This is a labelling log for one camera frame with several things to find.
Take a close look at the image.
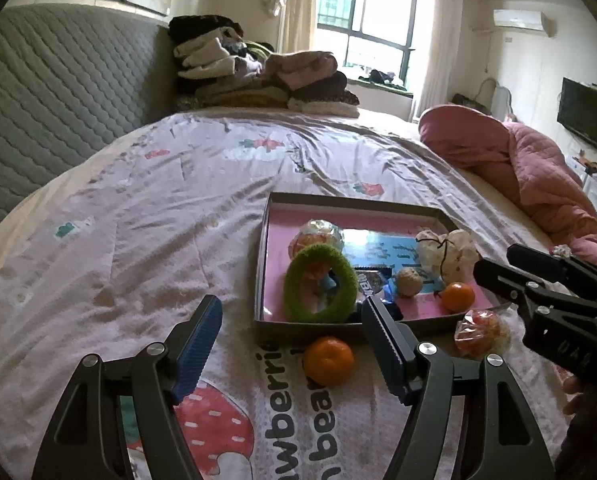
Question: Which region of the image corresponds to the clear snack bag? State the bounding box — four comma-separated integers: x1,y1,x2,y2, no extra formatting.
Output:
453,309,511,359

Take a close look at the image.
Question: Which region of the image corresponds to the beige patterned mesh pouch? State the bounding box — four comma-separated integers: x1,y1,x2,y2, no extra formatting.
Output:
415,229,481,285

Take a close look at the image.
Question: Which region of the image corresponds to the person's right hand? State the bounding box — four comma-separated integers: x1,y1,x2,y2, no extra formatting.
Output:
555,376,597,479

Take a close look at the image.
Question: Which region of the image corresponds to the pink quilted blanket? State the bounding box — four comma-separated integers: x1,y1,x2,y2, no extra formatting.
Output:
419,104,597,266

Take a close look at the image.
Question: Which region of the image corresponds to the walnut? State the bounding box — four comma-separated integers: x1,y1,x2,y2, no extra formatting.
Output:
395,268,424,298

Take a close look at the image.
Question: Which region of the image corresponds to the blue snack packet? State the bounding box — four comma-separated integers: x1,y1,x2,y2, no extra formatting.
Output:
353,266,393,301

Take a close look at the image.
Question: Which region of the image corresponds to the orange mandarin near tray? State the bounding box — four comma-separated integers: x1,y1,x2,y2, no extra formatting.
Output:
303,337,356,387

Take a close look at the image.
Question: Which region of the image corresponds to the purple strawberry print bedsheet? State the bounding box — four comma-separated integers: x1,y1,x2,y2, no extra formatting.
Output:
0,110,550,479

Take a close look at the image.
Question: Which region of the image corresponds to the shallow cardboard box tray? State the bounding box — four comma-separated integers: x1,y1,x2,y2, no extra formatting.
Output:
254,190,505,346

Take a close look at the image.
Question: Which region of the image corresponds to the wrapped snack bag in tray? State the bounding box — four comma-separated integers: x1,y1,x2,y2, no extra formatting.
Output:
288,219,344,259

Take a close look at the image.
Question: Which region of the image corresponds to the sheer white right curtain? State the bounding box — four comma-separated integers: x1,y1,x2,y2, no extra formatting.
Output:
415,0,464,118

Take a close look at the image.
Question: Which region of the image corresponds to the beige left curtain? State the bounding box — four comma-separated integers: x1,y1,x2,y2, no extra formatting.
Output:
263,0,317,53

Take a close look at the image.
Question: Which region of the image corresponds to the grey quilted headboard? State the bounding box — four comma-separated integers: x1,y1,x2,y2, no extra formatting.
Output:
0,3,175,223

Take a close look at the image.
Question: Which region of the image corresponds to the pile of folded clothes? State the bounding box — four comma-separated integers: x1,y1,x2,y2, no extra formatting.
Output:
168,14,359,118

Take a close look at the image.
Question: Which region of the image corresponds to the black wall television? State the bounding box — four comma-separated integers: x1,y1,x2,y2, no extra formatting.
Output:
556,78,597,149

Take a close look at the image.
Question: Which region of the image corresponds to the green fuzzy ring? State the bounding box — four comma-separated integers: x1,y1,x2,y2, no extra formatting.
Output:
282,242,359,324

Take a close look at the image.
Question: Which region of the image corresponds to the white wall air conditioner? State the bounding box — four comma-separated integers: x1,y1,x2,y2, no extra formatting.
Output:
492,9,552,37

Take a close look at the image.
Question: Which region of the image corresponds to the window with dark frame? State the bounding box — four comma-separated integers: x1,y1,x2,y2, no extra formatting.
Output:
312,0,417,88

